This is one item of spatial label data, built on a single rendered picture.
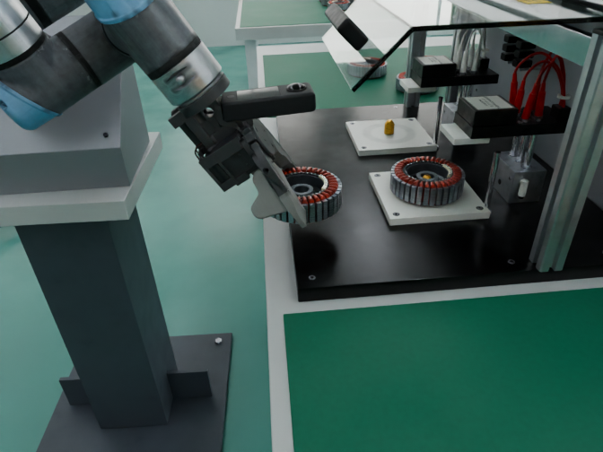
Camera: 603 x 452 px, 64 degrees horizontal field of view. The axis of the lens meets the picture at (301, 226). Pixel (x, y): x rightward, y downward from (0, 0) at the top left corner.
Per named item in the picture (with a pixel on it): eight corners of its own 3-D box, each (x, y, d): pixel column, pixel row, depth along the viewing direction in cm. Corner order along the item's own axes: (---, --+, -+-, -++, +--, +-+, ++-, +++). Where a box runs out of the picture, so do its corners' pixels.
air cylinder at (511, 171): (507, 204, 74) (514, 171, 71) (487, 181, 81) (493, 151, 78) (538, 201, 75) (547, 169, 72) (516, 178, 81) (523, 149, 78)
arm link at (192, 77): (204, 34, 58) (197, 50, 52) (227, 65, 61) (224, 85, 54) (156, 69, 60) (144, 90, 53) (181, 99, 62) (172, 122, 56)
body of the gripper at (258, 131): (229, 170, 69) (172, 103, 63) (279, 138, 67) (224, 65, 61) (227, 197, 62) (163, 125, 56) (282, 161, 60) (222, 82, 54)
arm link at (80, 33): (56, 33, 63) (59, 26, 54) (126, -12, 66) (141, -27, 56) (98, 85, 67) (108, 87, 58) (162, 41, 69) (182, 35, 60)
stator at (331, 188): (263, 229, 63) (261, 205, 61) (261, 188, 73) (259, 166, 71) (347, 223, 64) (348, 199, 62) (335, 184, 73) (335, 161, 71)
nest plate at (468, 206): (389, 226, 70) (389, 219, 70) (368, 178, 83) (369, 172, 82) (489, 218, 71) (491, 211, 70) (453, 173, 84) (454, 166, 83)
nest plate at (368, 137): (358, 156, 91) (359, 150, 90) (345, 126, 103) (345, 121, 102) (436, 151, 91) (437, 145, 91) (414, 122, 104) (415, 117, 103)
